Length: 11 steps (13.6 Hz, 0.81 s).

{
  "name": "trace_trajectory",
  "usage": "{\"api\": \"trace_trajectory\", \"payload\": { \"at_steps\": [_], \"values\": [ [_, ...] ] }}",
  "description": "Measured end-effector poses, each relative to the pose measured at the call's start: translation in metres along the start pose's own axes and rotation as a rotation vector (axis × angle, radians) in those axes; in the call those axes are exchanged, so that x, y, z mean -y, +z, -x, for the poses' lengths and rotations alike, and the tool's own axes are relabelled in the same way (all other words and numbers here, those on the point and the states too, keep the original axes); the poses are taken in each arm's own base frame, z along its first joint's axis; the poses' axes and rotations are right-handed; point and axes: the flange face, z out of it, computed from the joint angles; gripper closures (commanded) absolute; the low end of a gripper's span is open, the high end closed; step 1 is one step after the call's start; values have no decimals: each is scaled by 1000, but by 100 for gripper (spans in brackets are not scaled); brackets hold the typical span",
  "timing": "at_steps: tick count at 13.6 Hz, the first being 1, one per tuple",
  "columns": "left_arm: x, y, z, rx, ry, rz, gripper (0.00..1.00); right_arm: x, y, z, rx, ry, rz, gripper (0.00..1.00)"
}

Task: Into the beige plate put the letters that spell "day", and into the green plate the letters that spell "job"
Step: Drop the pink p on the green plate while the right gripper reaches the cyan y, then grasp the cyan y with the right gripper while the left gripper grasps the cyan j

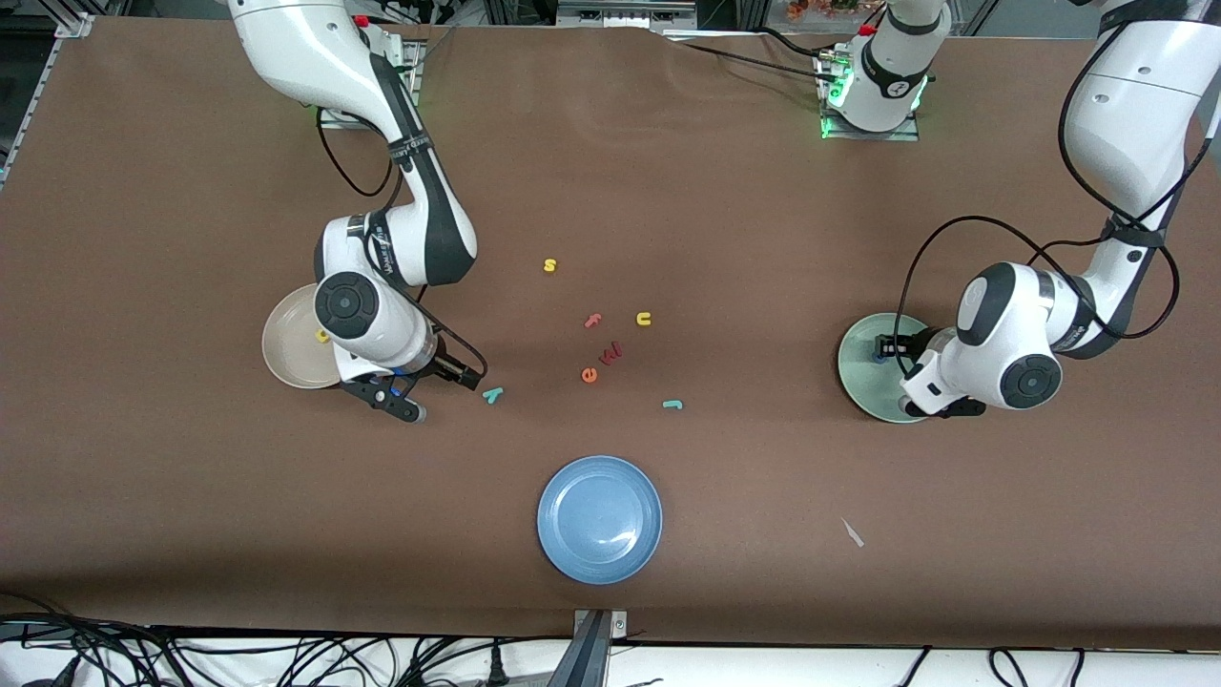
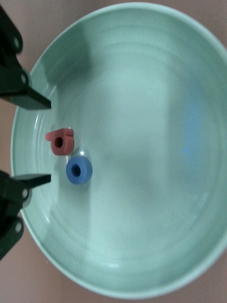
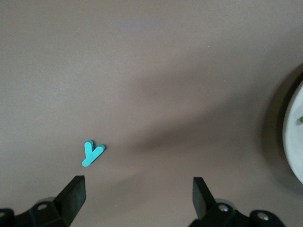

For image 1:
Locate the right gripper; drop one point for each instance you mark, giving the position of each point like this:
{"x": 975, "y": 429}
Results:
{"x": 446, "y": 366}

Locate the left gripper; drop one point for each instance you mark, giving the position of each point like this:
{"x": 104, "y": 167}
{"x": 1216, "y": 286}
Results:
{"x": 904, "y": 346}

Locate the teal letter y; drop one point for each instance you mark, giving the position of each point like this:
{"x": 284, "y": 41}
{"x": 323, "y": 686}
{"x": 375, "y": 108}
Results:
{"x": 493, "y": 395}

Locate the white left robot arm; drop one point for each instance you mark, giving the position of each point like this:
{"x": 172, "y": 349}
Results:
{"x": 1126, "y": 124}

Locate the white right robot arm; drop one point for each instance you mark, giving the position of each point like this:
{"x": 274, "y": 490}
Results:
{"x": 305, "y": 48}

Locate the light green plate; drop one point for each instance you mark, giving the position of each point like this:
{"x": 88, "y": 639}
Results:
{"x": 858, "y": 382}

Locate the dark red letter w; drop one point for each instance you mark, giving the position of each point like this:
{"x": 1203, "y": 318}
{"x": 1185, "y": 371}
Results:
{"x": 612, "y": 353}

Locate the beige brown plate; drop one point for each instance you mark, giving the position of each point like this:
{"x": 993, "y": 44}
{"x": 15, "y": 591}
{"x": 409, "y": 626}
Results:
{"x": 286, "y": 353}

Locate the white paper scrap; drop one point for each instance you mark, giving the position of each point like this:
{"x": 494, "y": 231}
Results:
{"x": 852, "y": 532}

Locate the blue plate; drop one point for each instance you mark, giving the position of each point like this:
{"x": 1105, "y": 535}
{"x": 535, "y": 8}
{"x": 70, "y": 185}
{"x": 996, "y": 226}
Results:
{"x": 599, "y": 519}

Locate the brown table mat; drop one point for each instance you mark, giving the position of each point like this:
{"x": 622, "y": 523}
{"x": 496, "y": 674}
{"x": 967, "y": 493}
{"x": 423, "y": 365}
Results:
{"x": 191, "y": 477}

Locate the black power plug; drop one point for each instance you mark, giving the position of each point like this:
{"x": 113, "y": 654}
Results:
{"x": 496, "y": 668}

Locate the orange artificial flowers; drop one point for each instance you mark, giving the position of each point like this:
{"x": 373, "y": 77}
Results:
{"x": 820, "y": 8}

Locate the grey power strip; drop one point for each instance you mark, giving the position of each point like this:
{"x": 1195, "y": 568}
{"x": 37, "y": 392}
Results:
{"x": 625, "y": 14}

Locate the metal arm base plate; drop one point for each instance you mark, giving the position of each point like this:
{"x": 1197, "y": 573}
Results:
{"x": 416, "y": 67}
{"x": 901, "y": 135}

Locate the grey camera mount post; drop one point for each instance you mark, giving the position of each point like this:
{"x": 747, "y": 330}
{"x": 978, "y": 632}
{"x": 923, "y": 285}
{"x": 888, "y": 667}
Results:
{"x": 593, "y": 658}

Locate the aluminium table side rail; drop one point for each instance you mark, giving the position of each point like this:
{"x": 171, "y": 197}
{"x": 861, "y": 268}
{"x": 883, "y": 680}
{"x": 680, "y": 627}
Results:
{"x": 24, "y": 105}

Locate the aluminium frame corner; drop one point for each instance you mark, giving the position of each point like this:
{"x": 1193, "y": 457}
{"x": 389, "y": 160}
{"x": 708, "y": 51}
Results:
{"x": 74, "y": 24}

